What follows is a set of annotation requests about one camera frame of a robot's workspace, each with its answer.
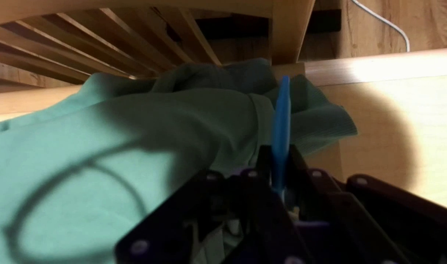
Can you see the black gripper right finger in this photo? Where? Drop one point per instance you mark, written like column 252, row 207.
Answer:
column 364, row 220

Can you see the wooden chair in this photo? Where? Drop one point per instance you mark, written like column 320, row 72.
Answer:
column 51, row 43

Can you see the green sweater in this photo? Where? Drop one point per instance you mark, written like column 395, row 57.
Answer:
column 77, row 175

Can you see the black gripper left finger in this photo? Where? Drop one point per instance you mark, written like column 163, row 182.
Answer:
column 177, row 229

